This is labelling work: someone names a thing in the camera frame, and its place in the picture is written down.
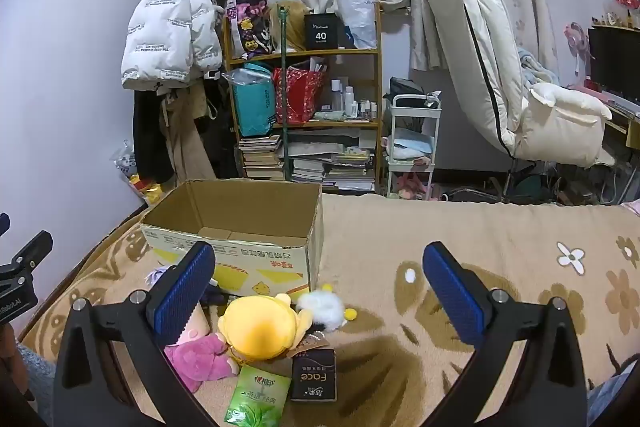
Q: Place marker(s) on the person's leg in jeans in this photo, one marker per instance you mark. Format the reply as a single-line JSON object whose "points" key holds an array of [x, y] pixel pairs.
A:
{"points": [[602, 394]]}

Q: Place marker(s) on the white puffer jacket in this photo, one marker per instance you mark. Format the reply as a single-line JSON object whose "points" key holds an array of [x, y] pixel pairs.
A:
{"points": [[165, 17]]}

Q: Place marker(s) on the purple plush doll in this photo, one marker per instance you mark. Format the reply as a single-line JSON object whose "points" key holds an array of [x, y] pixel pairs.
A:
{"points": [[214, 294]]}

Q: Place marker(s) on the black tissue packet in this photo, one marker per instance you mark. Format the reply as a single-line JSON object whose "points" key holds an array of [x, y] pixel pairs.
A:
{"points": [[314, 377]]}

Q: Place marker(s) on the printed cardboard box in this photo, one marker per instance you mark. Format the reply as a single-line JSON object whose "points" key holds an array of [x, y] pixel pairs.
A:
{"points": [[260, 257]]}

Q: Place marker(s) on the green tissue packet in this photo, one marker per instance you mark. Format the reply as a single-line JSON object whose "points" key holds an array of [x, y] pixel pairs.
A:
{"points": [[257, 397]]}

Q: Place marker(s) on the black monitor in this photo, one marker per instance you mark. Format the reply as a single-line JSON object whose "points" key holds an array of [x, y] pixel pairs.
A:
{"points": [[615, 62]]}

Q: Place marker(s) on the pink desk fan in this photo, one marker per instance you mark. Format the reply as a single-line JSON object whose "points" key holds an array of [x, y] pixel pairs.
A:
{"points": [[577, 39]]}

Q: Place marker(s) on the white fluffy plush toy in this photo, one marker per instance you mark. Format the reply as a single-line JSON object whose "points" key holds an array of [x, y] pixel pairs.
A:
{"points": [[322, 309]]}

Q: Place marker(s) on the white trolley cart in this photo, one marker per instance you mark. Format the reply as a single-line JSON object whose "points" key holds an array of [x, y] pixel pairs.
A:
{"points": [[415, 99]]}

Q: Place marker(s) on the stack of flat books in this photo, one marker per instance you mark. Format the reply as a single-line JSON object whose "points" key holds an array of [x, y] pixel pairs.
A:
{"points": [[325, 172]]}

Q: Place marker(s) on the plastic bag of snacks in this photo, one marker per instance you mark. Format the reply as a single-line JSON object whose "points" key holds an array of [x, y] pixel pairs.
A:
{"points": [[145, 187]]}

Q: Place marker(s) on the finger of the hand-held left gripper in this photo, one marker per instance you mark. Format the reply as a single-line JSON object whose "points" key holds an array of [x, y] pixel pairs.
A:
{"points": [[30, 249], [4, 223]]}

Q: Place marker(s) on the black bag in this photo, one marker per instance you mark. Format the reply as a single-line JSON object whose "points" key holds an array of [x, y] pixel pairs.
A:
{"points": [[405, 86]]}

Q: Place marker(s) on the group of cosmetic bottles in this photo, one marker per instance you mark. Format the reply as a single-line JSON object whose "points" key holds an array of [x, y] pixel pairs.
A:
{"points": [[350, 99]]}

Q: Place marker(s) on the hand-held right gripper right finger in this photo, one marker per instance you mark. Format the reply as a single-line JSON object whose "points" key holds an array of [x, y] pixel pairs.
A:
{"points": [[452, 292]]}

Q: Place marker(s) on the white padded chair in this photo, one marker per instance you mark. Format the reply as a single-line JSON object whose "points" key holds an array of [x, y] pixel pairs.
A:
{"points": [[480, 32]]}

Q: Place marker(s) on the light blue cloth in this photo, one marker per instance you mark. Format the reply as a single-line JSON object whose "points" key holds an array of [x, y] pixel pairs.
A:
{"points": [[410, 144]]}

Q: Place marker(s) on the clear plastic bag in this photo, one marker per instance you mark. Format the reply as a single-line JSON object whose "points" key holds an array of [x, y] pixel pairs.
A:
{"points": [[357, 12]]}

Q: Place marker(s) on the wooden desk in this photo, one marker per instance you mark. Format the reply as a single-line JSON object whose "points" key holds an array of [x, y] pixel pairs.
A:
{"points": [[631, 127]]}

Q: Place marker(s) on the teal bag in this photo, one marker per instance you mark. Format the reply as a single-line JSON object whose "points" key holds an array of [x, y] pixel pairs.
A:
{"points": [[252, 107]]}

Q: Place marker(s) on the blue knitted cloth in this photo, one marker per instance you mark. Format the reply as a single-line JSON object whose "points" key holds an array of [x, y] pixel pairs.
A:
{"points": [[535, 67]]}

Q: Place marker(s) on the green pole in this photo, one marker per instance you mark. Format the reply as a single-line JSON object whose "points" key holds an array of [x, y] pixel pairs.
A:
{"points": [[285, 107]]}

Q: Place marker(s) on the stack of worn books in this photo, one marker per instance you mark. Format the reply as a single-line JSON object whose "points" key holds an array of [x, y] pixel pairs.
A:
{"points": [[262, 157]]}

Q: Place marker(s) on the wooden shelf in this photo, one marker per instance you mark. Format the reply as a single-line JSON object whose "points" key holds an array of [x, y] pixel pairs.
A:
{"points": [[300, 53]]}

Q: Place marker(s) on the cartoon patterned bag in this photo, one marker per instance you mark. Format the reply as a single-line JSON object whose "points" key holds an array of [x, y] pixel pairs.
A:
{"points": [[252, 27]]}

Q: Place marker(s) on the yellow plush toy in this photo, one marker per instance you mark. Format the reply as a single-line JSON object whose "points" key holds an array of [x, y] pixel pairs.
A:
{"points": [[260, 327]]}

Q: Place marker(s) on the pink plush toy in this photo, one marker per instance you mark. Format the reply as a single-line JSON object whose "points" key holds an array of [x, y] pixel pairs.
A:
{"points": [[195, 352]]}

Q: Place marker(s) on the black hanging garment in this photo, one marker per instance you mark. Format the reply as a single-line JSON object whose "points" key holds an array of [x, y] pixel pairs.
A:
{"points": [[150, 137]]}

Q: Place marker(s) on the beige hanging coat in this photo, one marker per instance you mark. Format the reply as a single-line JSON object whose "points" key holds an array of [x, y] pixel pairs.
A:
{"points": [[187, 132]]}

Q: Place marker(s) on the black box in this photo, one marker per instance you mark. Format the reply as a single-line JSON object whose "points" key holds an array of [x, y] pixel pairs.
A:
{"points": [[321, 32]]}

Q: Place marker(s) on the red gift bag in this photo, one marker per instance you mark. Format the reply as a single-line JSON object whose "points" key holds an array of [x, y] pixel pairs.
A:
{"points": [[300, 97]]}

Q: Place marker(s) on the pink rabbit plush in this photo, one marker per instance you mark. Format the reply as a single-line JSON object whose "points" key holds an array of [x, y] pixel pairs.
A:
{"points": [[412, 187]]}

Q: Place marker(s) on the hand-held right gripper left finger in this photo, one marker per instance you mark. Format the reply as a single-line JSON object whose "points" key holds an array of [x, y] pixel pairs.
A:
{"points": [[185, 287]]}

